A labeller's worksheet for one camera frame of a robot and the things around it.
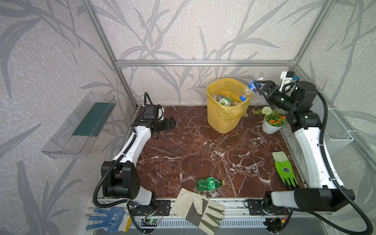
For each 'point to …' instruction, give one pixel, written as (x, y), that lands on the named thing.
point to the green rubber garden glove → (284, 168)
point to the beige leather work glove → (203, 214)
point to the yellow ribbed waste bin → (226, 119)
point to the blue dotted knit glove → (111, 221)
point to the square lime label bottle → (225, 101)
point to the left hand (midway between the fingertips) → (171, 119)
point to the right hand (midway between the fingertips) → (257, 83)
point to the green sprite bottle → (209, 183)
